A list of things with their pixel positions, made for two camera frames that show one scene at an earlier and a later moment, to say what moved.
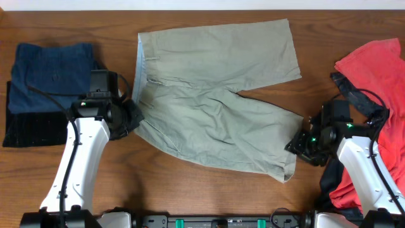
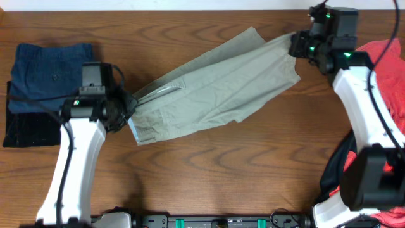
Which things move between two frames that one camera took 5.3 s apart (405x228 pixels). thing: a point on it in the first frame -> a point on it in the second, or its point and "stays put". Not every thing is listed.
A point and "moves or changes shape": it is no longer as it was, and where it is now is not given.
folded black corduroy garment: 24,128 stays put
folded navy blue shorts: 49,79 stays put
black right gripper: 296,145 -> 297,39
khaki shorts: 188,80 moves or changes shape
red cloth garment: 378,70 stays put
